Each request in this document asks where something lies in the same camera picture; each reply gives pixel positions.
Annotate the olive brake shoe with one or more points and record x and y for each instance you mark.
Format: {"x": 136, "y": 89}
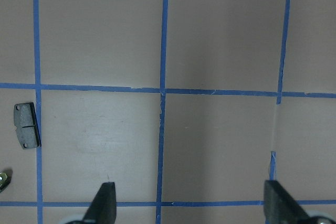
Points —
{"x": 6, "y": 177}

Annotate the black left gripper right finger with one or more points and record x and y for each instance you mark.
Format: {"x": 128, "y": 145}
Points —
{"x": 280, "y": 207}

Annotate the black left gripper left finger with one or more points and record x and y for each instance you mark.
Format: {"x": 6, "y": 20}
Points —
{"x": 103, "y": 208}

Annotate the dark grey brake pad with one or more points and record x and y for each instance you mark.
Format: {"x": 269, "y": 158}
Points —
{"x": 25, "y": 121}

